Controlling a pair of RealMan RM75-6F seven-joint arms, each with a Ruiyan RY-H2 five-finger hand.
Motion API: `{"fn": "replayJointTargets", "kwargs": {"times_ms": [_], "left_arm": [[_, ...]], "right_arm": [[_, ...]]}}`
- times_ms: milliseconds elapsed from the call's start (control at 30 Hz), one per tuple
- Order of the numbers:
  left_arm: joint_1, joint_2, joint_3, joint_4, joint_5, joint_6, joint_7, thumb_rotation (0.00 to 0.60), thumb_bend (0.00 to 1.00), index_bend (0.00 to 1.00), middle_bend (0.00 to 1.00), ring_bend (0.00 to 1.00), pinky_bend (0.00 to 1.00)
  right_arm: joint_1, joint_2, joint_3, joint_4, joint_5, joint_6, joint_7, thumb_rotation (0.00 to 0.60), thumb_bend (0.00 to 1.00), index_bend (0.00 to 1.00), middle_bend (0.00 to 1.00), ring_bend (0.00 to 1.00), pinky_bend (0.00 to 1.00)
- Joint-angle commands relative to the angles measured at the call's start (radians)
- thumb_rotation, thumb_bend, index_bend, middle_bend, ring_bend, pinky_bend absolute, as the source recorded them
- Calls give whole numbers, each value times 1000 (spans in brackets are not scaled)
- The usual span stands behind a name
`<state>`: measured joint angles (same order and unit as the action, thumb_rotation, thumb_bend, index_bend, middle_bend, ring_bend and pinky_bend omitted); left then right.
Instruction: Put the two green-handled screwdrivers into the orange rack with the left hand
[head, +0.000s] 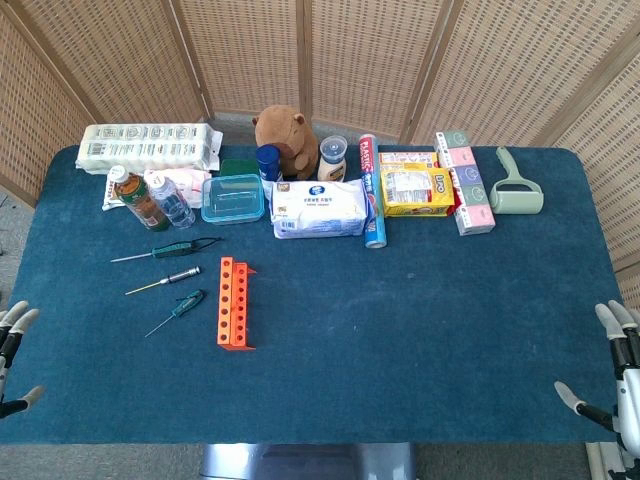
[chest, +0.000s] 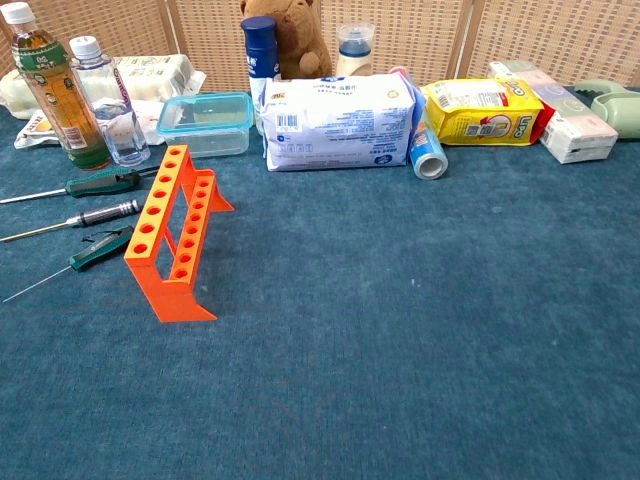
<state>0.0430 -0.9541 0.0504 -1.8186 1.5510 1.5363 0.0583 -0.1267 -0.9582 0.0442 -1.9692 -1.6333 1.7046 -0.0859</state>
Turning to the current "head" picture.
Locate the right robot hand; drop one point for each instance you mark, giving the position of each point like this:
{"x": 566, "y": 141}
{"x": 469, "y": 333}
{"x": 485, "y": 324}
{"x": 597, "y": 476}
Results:
{"x": 627, "y": 400}

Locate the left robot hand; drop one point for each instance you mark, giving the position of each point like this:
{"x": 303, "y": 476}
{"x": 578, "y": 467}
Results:
{"x": 25, "y": 320}

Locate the short green screwdriver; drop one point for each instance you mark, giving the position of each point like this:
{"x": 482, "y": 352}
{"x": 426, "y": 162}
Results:
{"x": 187, "y": 301}

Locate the long green screwdriver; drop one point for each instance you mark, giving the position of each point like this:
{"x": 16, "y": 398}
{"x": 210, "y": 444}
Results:
{"x": 172, "y": 249}

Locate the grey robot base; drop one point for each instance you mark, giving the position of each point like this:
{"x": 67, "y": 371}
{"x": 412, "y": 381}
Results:
{"x": 300, "y": 462}

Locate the orange screwdriver rack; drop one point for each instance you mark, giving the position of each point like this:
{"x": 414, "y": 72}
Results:
{"x": 225, "y": 300}

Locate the silver yellow-shaft screwdriver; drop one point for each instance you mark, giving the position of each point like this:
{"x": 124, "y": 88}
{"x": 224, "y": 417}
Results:
{"x": 182, "y": 274}

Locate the green tea bottle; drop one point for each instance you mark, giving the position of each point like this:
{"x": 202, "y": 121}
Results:
{"x": 142, "y": 202}

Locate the clear water bottle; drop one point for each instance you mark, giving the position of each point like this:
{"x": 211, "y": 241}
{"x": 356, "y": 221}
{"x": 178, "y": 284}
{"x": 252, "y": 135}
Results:
{"x": 172, "y": 202}

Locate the white paper roll pack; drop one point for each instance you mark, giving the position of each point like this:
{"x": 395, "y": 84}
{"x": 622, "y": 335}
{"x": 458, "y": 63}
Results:
{"x": 145, "y": 147}

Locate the pink white plastic bag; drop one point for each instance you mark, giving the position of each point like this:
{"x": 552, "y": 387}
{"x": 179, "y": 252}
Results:
{"x": 192, "y": 182}

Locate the green lint roller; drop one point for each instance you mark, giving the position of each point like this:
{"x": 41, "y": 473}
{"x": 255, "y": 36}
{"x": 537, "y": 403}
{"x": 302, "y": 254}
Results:
{"x": 515, "y": 197}

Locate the blue felt table cover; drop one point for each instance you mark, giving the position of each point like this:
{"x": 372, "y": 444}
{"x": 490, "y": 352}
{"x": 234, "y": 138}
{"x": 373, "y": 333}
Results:
{"x": 400, "y": 325}

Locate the clear container teal lid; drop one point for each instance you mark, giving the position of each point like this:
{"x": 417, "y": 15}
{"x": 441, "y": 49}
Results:
{"x": 232, "y": 200}

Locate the pink green tissue pack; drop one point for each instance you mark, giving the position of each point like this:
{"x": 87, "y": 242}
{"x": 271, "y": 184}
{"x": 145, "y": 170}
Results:
{"x": 470, "y": 190}

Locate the dark green box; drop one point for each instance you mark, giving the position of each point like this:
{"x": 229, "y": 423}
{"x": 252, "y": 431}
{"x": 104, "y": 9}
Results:
{"x": 240, "y": 166}

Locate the blue-capped white can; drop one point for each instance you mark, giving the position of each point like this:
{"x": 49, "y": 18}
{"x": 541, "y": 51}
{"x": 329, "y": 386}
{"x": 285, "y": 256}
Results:
{"x": 270, "y": 160}

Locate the yellow Lipo snack bag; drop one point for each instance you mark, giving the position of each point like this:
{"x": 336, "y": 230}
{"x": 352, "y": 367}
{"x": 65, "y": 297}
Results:
{"x": 415, "y": 192}

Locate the white wet wipes pack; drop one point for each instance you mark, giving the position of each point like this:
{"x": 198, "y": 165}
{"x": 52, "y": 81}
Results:
{"x": 320, "y": 207}

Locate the brown capybara plush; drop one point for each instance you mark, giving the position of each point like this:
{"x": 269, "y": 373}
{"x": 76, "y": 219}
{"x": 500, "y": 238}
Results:
{"x": 290, "y": 135}

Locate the plastic wrap roll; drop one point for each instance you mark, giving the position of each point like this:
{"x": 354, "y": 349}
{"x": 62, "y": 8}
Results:
{"x": 372, "y": 200}

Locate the yellow red snack box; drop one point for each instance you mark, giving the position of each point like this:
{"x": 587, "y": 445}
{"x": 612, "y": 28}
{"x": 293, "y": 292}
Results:
{"x": 405, "y": 159}

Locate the mayonnaise squeeze bottle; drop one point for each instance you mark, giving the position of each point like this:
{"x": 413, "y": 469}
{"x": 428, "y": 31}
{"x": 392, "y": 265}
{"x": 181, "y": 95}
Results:
{"x": 332, "y": 167}

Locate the wicker folding screen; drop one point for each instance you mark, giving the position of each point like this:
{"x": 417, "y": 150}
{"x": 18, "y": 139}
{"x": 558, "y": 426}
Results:
{"x": 350, "y": 50}

